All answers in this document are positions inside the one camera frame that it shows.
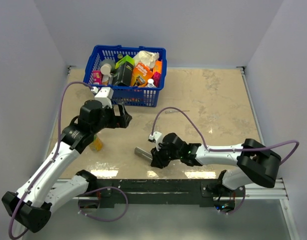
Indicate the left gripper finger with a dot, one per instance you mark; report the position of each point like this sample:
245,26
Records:
123,122
123,112

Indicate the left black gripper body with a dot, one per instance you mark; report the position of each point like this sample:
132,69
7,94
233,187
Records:
109,119

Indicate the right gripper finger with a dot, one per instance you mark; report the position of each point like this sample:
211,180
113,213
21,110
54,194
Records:
154,152
157,163

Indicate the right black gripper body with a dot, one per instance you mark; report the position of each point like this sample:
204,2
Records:
165,154

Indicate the white grey remote control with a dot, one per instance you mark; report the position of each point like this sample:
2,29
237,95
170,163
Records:
143,154

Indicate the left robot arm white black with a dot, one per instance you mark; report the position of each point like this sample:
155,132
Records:
33,204

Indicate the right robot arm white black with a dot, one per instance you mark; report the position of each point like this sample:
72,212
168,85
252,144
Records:
253,162

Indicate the orange juice bottle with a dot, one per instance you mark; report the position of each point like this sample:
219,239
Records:
96,144

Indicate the black green box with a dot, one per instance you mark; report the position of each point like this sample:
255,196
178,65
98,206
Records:
123,72

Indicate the small screwdriver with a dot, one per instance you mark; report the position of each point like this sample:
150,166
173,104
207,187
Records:
170,111

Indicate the blue plastic basket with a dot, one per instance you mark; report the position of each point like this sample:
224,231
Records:
129,95

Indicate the orange Gillette razor box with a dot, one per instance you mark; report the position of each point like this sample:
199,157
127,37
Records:
140,75

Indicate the small white cap bottle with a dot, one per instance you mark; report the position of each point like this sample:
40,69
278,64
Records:
150,83

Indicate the pink box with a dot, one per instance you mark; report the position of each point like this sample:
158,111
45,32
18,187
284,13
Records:
97,77

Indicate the magenta small box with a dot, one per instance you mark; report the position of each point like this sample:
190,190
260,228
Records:
156,78

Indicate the white pump bottle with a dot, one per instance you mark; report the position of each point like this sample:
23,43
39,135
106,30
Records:
107,67

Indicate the crumpled white paper bag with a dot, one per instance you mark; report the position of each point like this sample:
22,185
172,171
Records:
147,58

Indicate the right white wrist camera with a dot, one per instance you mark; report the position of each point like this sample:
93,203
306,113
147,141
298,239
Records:
156,137

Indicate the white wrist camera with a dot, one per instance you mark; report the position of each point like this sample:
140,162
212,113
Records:
156,137
103,95

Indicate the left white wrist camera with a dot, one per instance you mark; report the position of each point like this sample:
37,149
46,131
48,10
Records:
103,95

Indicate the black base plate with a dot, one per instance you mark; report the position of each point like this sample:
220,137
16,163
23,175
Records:
201,192

